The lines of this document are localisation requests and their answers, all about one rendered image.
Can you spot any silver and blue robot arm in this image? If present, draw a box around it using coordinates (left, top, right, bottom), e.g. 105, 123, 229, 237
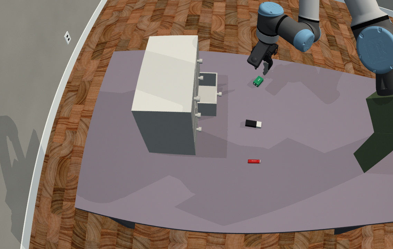
247, 0, 393, 96

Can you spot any green nine-volt battery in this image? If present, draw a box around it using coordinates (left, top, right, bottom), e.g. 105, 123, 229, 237
253, 76, 264, 87

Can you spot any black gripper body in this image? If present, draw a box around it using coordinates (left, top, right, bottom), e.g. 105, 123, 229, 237
259, 39, 278, 62

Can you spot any white drawer with knob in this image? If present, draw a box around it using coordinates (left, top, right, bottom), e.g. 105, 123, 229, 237
191, 75, 200, 123
195, 42, 203, 83

